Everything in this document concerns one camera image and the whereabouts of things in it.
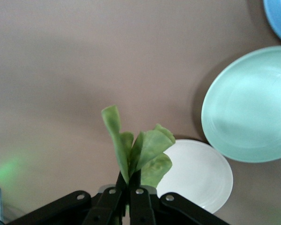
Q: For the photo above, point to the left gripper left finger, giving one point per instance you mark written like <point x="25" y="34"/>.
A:
<point x="103" y="206"/>

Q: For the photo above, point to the beige round plate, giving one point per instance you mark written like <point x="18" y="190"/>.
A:
<point x="201" y="173"/>

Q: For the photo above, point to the green lettuce leaf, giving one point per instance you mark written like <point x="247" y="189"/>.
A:
<point x="152" y="145"/>

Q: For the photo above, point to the green round plate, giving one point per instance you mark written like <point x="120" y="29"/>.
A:
<point x="248" y="105"/>

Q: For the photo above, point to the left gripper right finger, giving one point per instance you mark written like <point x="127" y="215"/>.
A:
<point x="142" y="208"/>

